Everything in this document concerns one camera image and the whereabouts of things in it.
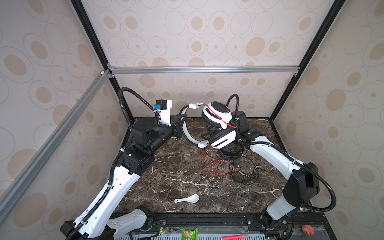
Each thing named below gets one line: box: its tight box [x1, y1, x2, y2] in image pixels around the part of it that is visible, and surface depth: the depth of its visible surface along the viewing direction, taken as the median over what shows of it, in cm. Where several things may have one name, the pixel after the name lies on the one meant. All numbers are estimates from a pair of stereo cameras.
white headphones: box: [180, 101, 236, 150], surface depth 48 cm
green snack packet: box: [181, 227, 199, 240], surface depth 71 cm
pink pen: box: [221, 234, 249, 240], surface depth 71 cm
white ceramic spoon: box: [174, 194, 200, 203], surface depth 83 cm
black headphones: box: [218, 139, 245, 160], surface depth 100 cm
